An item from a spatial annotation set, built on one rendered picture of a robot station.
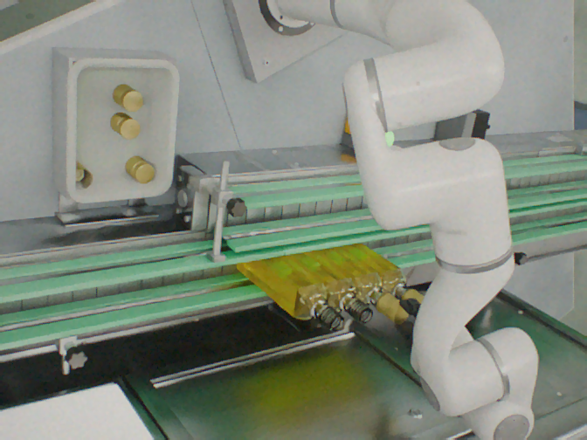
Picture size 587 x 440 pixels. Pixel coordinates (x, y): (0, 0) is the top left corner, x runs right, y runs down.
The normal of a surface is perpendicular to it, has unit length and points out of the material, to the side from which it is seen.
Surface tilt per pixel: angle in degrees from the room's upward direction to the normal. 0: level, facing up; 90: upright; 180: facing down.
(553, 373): 90
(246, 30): 4
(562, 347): 90
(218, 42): 0
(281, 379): 90
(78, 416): 90
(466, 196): 35
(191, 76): 0
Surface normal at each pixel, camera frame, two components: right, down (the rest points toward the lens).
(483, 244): 0.07, 0.42
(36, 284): 0.13, -0.92
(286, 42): 0.61, 0.34
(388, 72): -0.19, -0.36
